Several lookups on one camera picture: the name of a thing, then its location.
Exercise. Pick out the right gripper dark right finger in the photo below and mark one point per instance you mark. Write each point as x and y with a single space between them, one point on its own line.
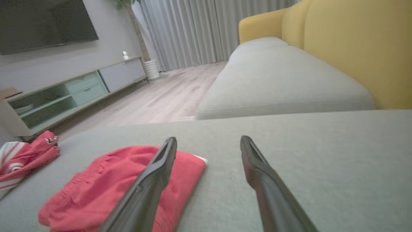
276 199

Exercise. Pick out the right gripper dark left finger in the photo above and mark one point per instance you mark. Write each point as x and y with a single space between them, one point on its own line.
145 199

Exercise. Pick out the red shorts with white stripes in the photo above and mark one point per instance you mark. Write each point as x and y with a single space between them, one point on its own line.
96 190

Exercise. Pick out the red white lettered jersey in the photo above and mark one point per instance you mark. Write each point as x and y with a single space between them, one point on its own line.
29 154

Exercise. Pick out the large grey sofa seat cushion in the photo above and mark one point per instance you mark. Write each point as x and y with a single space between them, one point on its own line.
322 145

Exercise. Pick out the medium grey sofa seat cushion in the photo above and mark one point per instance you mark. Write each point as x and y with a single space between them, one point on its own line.
273 87

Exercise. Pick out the grey green TV cabinet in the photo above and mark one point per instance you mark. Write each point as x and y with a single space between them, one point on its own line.
122 74

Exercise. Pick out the white ribbed plant pot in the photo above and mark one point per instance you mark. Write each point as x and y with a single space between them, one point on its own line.
152 69

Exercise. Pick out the small white figurine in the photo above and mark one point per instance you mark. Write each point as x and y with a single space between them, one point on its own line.
125 55

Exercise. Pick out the small grey sofa seat cushion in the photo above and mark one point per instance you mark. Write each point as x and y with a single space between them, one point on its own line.
257 45

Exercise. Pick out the green potted tree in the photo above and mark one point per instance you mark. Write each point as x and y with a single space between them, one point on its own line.
138 35

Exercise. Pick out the grey curtain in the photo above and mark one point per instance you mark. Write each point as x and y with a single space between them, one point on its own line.
193 32

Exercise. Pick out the black wall television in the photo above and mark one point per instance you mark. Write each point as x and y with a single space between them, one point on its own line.
42 22

